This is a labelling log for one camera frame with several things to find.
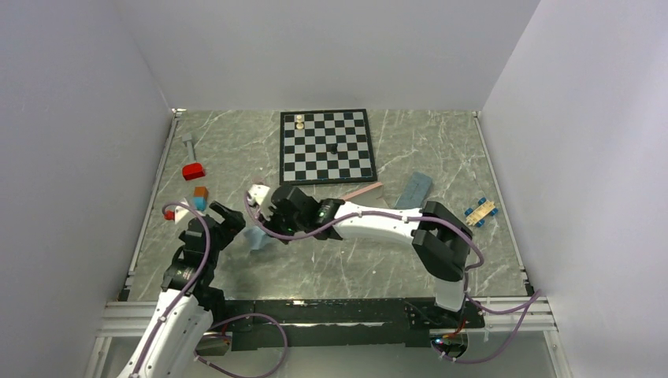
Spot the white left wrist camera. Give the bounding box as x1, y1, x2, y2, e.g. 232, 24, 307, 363
163, 206, 195, 227

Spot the cream chess piece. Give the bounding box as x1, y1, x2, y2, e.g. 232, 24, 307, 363
295, 114, 304, 130

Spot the aluminium frame rail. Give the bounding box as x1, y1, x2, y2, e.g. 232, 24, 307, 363
474, 296, 558, 332

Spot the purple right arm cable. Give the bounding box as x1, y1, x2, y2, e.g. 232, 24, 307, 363
243, 190, 543, 365

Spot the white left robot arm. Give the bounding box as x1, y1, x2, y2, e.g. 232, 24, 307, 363
118, 202, 246, 377

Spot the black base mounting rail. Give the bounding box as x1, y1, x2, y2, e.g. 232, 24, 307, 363
213, 298, 485, 351

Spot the pink glasses case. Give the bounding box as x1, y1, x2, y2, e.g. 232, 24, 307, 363
340, 182, 390, 209

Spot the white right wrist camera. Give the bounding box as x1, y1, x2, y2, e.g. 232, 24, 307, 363
247, 183, 272, 209

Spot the small blue cleaning cloth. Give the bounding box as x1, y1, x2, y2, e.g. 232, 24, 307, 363
243, 227, 273, 252

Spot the grey toy hammer red head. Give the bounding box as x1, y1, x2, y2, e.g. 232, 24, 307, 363
181, 133, 206, 181

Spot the black and white chessboard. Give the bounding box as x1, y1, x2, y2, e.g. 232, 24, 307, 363
279, 109, 378, 185

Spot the orange and blue toy block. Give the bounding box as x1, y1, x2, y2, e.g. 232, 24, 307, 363
193, 186, 209, 211

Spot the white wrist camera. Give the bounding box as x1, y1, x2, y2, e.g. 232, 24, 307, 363
163, 206, 195, 227
247, 183, 272, 209

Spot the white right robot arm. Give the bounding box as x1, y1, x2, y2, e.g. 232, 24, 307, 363
247, 185, 473, 327

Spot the grey glasses case green lining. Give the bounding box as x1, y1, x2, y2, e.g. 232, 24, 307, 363
394, 172, 432, 209

